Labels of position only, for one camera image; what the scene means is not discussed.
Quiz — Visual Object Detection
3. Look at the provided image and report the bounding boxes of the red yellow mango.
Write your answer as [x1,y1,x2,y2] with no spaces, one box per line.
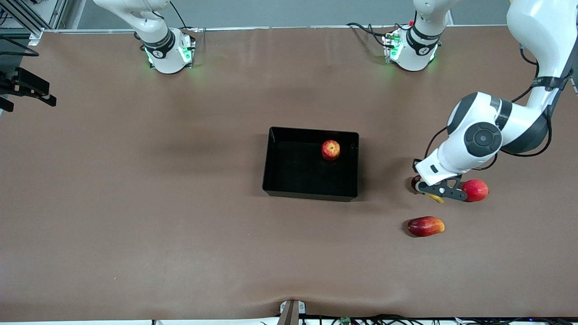
[407,216,446,237]

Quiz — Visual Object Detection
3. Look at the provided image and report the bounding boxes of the red pomegranate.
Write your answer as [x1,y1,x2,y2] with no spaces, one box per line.
[461,179,489,203]

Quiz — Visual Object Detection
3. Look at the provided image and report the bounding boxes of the red yellow striped apple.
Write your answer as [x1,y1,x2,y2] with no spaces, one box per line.
[321,139,341,161]

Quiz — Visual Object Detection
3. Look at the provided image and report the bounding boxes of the brown table cover sheet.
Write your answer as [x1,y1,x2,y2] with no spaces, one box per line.
[0,25,578,322]

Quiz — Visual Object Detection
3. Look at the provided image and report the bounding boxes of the grey metal table bracket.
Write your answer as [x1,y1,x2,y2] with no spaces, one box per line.
[279,299,307,325]

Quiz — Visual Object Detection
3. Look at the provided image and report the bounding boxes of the aluminium frame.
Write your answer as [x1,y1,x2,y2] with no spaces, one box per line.
[0,0,68,46]

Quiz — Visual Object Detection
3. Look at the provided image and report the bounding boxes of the thin black cable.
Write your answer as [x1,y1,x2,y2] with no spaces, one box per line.
[169,0,188,29]

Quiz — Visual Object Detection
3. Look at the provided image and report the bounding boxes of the black plastic box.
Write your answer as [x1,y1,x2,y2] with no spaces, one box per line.
[262,126,360,202]

